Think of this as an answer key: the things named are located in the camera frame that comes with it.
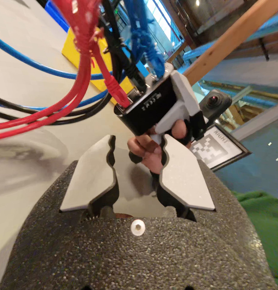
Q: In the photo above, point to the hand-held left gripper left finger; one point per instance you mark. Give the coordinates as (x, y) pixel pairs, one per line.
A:
(91, 172)

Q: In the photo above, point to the yellow plastic bin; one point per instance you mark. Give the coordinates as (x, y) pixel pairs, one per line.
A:
(69, 49)

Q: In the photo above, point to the green sweatshirt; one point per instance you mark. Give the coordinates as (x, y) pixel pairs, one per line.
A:
(261, 215)

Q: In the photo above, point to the large blue storage bin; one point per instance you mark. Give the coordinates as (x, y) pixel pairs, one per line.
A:
(57, 15)

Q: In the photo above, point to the black ethernet switch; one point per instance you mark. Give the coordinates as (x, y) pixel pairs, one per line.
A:
(152, 108)

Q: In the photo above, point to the person's right hand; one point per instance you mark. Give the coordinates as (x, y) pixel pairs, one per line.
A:
(148, 147)

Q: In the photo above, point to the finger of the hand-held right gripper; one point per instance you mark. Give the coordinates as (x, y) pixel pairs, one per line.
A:
(166, 69)
(186, 97)

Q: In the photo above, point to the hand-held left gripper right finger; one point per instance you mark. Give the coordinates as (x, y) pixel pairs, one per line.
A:
(186, 176)

